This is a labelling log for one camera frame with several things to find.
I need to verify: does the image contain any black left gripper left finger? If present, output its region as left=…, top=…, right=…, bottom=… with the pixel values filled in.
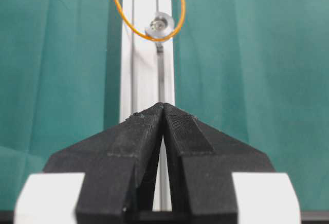
left=43, top=103, right=163, bottom=223

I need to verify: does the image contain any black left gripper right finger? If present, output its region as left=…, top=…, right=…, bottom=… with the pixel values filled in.
left=163, top=103, right=275, bottom=223

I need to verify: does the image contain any orange rubber band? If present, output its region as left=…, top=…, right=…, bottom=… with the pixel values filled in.
left=114, top=0, right=186, bottom=42

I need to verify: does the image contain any silver shaft pulley left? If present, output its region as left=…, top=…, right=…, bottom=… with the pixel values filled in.
left=145, top=12, right=175, bottom=42

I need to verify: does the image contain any green table cloth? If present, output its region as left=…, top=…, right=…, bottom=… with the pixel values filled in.
left=1, top=0, right=328, bottom=210

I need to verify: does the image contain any aluminium extrusion rail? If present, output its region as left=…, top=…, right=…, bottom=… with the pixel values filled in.
left=119, top=0, right=177, bottom=212

